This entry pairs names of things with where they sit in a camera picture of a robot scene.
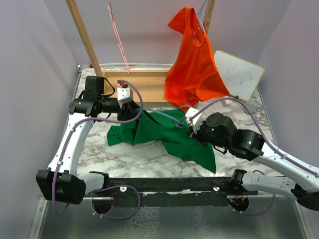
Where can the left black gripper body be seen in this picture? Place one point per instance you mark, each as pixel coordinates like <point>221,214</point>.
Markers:
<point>122,114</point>

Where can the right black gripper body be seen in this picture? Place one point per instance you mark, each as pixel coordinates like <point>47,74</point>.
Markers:
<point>203,135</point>

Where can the blue grey plastic hanger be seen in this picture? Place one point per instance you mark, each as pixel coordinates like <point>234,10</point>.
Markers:
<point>177,122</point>

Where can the green t shirt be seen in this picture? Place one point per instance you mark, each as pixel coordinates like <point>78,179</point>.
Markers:
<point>152,127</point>

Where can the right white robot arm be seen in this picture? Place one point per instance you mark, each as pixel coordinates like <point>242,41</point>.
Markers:
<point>298,181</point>

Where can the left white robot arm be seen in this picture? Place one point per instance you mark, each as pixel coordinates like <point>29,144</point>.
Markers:
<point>59,182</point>

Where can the orange t shirt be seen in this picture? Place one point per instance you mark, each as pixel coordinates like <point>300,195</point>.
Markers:
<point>194,76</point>

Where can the lilac hanger under orange shirt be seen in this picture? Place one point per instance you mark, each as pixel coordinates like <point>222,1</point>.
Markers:
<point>200,18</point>

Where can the wooden clothes rack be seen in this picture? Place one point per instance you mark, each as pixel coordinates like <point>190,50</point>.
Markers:
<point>149,44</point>

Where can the clear plastic cup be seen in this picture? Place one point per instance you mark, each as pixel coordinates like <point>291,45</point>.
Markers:
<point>252,105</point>

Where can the small whiteboard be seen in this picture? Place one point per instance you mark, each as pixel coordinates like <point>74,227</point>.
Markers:
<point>241,77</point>

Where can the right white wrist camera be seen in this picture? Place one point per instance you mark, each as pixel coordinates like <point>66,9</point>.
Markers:
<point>194,119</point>

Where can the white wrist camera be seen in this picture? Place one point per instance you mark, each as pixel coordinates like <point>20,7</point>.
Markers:
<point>194,119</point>
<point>124,95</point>

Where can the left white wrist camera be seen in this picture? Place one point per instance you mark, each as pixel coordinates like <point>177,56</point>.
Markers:
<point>124,95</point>

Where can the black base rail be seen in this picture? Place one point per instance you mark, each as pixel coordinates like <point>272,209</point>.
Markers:
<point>167,192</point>

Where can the pink wire hanger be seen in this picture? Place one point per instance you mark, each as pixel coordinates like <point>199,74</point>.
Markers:
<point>118,37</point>

